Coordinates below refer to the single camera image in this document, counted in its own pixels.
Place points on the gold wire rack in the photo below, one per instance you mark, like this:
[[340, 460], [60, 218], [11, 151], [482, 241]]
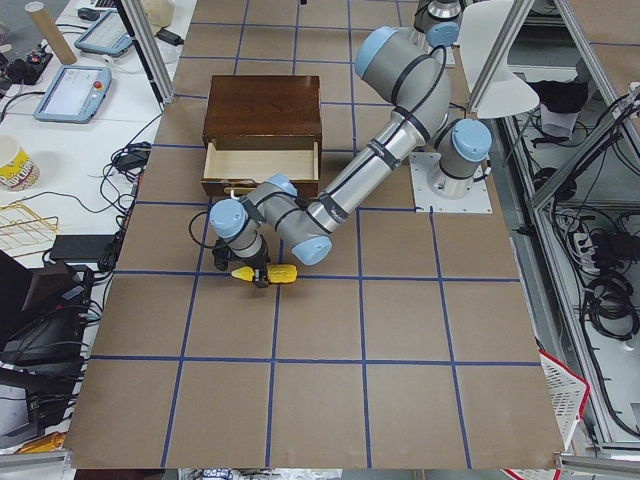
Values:
[[25, 232]]

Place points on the teach pendant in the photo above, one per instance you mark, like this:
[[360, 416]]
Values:
[[106, 36], [74, 95]]

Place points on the cardboard tube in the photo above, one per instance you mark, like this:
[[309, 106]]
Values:
[[46, 25]]

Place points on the aluminium frame post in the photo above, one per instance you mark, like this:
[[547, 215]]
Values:
[[137, 26]]

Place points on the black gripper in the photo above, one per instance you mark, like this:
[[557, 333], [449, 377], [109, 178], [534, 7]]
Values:
[[258, 263]]

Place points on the dark wooden drawer cabinet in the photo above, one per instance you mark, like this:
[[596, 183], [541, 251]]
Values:
[[276, 111]]

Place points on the white chair shell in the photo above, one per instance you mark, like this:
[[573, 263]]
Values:
[[487, 32]]

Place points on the yellow corn cob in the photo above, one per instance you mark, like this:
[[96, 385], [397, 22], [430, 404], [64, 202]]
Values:
[[277, 273]]

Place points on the teach pendant near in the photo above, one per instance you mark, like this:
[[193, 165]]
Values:
[[74, 95]]

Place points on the white red plastic basket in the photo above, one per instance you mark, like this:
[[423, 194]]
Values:
[[568, 392]]

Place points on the wooden drawer with white handle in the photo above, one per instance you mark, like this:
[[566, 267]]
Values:
[[245, 162]]

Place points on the teach pendant far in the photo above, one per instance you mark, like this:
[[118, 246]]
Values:
[[106, 36]]

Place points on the popcorn paper bucket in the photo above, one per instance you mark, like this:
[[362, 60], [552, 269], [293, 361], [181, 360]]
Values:
[[18, 171]]

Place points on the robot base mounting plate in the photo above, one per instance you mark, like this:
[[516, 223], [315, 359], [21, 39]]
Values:
[[434, 192]]

